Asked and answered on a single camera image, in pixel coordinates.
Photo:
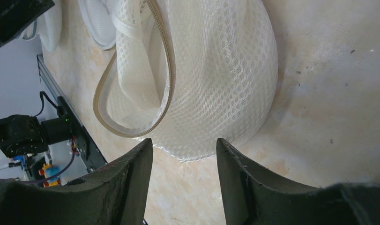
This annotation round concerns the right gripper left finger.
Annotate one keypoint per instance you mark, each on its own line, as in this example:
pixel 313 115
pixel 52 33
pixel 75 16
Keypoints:
pixel 114 194

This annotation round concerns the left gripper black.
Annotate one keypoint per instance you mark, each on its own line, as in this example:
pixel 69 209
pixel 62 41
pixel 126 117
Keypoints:
pixel 16 15

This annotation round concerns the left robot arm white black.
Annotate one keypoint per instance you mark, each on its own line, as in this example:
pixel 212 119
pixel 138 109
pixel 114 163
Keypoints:
pixel 24 134

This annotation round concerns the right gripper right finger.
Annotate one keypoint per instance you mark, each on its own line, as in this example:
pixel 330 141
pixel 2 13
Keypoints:
pixel 255 195

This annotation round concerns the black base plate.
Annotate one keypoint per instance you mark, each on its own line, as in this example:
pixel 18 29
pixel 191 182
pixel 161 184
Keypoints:
pixel 89 152

